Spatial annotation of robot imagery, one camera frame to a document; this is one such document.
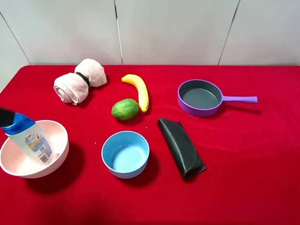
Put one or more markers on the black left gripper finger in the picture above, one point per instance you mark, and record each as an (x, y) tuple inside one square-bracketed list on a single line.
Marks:
[(6, 117)]

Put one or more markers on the white bottle blue cap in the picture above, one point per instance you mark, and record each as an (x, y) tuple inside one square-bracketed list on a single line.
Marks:
[(31, 139)]

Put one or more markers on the pink bowl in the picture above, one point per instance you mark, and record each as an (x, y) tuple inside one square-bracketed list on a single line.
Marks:
[(15, 162)]

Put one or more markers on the rolled pink towel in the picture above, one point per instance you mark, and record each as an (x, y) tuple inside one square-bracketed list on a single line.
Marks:
[(74, 87)]

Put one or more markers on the green lime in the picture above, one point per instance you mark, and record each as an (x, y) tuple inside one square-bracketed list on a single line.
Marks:
[(125, 109)]

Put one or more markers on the blue bowl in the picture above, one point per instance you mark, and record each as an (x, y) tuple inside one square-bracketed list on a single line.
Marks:
[(125, 154)]

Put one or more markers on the yellow banana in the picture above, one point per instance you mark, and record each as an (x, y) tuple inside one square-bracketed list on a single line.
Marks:
[(143, 97)]

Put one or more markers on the red tablecloth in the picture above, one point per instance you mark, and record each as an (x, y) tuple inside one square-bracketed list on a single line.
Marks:
[(251, 151)]

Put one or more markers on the black glasses case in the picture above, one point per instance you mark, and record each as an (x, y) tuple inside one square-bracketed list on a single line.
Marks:
[(181, 148)]

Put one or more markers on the purple toy frying pan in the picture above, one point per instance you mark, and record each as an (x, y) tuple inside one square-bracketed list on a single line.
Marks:
[(201, 98)]

